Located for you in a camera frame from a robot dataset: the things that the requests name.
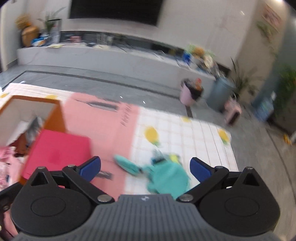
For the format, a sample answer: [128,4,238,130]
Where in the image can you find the hanging ivy plant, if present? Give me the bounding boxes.
[273,65,295,121]

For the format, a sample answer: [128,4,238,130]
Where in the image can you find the pink checkered tablecloth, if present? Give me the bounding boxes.
[1,84,238,197]

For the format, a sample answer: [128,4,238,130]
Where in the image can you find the golden vase dried flowers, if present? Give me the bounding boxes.
[15,14,40,48]

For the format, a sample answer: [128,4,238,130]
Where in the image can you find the orange cardboard box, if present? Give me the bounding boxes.
[1,95,66,148]

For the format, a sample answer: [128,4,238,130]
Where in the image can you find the tall leafy floor plant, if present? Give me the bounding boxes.
[230,58,263,101]

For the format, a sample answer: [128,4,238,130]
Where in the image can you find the pink wastebasket black liner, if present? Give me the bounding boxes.
[179,78,204,107]

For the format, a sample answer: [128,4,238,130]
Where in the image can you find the black wall television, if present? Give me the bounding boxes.
[69,0,163,26]

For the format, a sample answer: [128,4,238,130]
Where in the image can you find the grey pedal trash bin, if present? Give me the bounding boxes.
[206,77,235,111]

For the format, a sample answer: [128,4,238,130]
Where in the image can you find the red lidded clear box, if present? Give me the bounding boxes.
[19,130,92,184]

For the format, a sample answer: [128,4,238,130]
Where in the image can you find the brown teddy bear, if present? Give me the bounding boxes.
[192,46,205,58]

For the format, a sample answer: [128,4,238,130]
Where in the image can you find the pink satin pouch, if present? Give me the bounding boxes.
[1,146,16,190]

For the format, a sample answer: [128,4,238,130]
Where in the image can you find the white marble tv console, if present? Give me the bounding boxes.
[16,43,217,93]

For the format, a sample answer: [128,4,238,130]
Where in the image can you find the small pink heater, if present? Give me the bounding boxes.
[224,99,242,126]

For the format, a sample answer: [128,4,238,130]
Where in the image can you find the grey fabric cloth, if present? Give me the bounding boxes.
[25,116,44,148]

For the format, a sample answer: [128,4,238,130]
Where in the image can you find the blue water jug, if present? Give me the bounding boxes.
[254,91,276,122]

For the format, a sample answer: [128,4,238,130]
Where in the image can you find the framed wall picture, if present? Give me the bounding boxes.
[262,4,281,30]

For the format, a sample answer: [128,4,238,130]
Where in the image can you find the green plant glass vase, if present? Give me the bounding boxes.
[38,6,66,44]

